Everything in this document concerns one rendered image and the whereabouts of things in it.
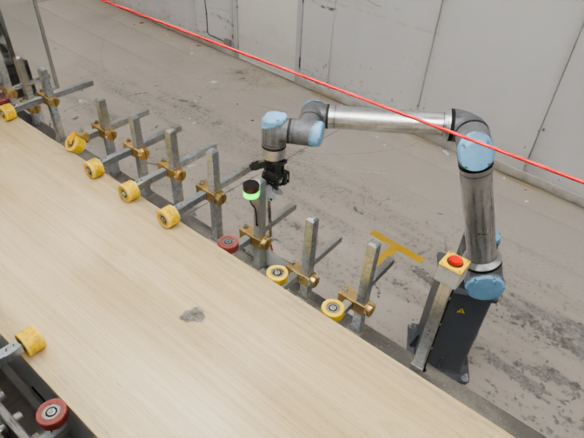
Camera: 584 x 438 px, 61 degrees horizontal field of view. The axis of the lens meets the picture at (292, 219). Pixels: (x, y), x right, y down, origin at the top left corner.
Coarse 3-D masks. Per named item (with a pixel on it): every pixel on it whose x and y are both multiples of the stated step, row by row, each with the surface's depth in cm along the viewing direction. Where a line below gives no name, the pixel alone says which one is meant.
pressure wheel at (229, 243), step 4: (224, 236) 195; (228, 236) 195; (232, 236) 195; (220, 240) 193; (224, 240) 194; (228, 240) 193; (232, 240) 194; (236, 240) 194; (220, 244) 192; (224, 244) 192; (228, 244) 192; (232, 244) 192; (236, 244) 192; (224, 248) 190; (228, 248) 190; (232, 248) 191; (236, 248) 193; (228, 252) 192; (232, 252) 192
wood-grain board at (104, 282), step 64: (0, 128) 251; (0, 192) 211; (64, 192) 213; (0, 256) 182; (64, 256) 184; (128, 256) 185; (192, 256) 187; (0, 320) 160; (64, 320) 161; (128, 320) 163; (256, 320) 165; (320, 320) 166; (64, 384) 144; (128, 384) 145; (192, 384) 146; (256, 384) 147; (320, 384) 148; (384, 384) 149
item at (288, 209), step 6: (288, 204) 220; (294, 204) 220; (282, 210) 217; (288, 210) 217; (294, 210) 222; (276, 216) 213; (282, 216) 216; (276, 222) 214; (240, 240) 201; (246, 240) 201; (240, 246) 199
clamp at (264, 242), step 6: (252, 228) 205; (240, 234) 206; (246, 234) 203; (252, 234) 203; (252, 240) 202; (258, 240) 200; (264, 240) 200; (270, 240) 202; (258, 246) 201; (264, 246) 200
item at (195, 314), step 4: (192, 308) 168; (196, 308) 166; (200, 308) 166; (184, 312) 166; (188, 312) 164; (192, 312) 164; (196, 312) 165; (200, 312) 166; (180, 316) 164; (184, 316) 164; (188, 316) 165; (192, 316) 164; (196, 316) 164; (200, 316) 164; (204, 316) 165; (184, 320) 163; (188, 320) 163; (192, 320) 163; (196, 320) 163; (200, 320) 164
